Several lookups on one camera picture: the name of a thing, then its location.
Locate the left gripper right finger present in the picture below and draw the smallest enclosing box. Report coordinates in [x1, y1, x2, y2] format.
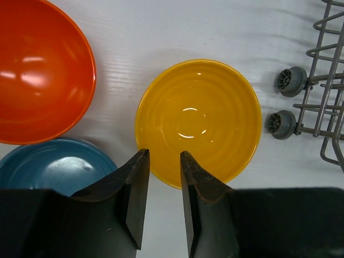
[180, 151, 237, 257]

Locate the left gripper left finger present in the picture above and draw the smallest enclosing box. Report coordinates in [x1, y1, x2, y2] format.
[71, 149, 150, 250]

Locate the large yellow bowl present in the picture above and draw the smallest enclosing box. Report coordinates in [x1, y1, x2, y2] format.
[135, 59, 262, 189]

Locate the blue bowl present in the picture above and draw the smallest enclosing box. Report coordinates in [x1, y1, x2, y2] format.
[1, 137, 117, 196]

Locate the orange bowl left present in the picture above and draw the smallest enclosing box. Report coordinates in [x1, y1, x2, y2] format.
[1, 1, 96, 145]

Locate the grey wire dish rack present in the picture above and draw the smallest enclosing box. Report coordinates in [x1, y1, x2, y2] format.
[266, 1, 343, 168]

